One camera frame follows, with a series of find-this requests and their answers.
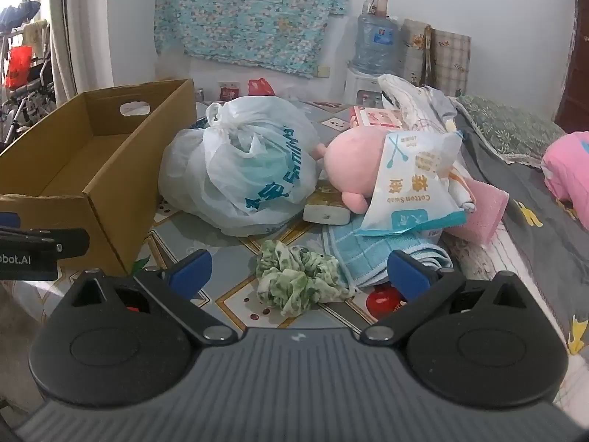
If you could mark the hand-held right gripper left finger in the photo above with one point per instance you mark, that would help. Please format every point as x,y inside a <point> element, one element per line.
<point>188,274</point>

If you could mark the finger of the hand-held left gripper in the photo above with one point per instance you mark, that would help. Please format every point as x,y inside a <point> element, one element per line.
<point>69,241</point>
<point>9,220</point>

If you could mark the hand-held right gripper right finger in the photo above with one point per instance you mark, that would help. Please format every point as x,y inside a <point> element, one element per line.
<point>409,274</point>

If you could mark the cardboard box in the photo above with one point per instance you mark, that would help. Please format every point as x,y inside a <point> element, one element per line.
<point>115,221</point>

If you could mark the light blue towel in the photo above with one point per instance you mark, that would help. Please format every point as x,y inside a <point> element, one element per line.
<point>354,253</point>

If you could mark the white cotton swab packet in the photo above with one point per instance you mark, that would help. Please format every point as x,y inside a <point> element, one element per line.
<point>405,193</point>

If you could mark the pink knitted cloth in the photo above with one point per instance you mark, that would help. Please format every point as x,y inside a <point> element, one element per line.
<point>483,212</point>

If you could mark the orange and white cloth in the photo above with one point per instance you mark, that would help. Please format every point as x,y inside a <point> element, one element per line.
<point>462,188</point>

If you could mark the green floral scrunchie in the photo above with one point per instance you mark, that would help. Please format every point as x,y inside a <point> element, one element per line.
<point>294,281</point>

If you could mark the gold drink carton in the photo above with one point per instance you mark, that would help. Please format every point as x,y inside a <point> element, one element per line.
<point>324,209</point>

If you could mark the pink plush toy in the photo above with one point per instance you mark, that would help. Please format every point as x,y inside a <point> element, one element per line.
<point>349,161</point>

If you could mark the white plastic bag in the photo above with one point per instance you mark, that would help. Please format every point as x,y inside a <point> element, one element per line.
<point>230,170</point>

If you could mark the wheelchair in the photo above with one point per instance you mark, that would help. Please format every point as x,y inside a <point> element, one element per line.
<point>27,101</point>

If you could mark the grey bed sheet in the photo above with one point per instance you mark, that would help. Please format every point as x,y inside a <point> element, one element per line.
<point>543,239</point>

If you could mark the hanging red bag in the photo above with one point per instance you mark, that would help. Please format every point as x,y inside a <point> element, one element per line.
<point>19,66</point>

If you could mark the red and white box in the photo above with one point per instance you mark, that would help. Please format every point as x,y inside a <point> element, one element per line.
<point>375,117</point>

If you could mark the white patterned cloth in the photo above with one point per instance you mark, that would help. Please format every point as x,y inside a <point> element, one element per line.
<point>409,101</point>

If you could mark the green floral pillow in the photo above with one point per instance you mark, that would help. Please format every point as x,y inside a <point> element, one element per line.
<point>506,129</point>

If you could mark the grey garment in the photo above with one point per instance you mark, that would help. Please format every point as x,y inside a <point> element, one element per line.
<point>437,101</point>

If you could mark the small red packet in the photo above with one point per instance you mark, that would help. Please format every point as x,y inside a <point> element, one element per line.
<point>230,91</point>

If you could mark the pink blanket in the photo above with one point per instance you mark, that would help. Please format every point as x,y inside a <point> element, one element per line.
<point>568,170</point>

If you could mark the white curtain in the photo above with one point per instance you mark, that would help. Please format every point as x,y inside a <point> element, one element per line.
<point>78,32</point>

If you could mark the red plastic bag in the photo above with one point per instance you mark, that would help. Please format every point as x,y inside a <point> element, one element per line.
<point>261,87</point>

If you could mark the blue hanging garment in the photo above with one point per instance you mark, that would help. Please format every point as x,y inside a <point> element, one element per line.
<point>18,14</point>

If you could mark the plaid folded mat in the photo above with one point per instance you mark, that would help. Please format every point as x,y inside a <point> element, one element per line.
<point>451,60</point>

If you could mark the floral folded mat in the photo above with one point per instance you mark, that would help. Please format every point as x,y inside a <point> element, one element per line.
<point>414,50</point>

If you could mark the large water bottle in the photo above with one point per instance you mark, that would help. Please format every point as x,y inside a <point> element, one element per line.
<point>375,41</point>

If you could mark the brown wooden door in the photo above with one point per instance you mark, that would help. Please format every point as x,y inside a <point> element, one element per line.
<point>575,78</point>

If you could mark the small white bottles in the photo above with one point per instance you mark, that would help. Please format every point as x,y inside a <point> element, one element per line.
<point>378,2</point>

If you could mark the blue floral wall cloth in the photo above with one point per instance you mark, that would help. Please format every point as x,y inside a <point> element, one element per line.
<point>248,14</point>

